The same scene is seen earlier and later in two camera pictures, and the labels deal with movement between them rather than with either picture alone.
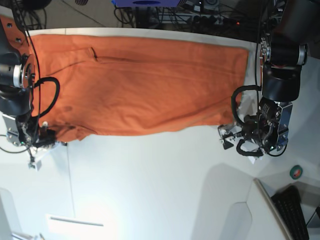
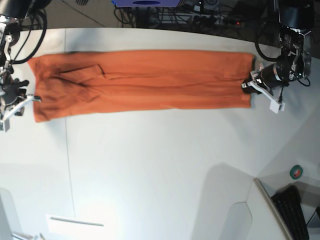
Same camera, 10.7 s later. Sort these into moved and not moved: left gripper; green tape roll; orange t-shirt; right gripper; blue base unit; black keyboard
Moved: left gripper; orange t-shirt; right gripper
Not moved: green tape roll; blue base unit; black keyboard
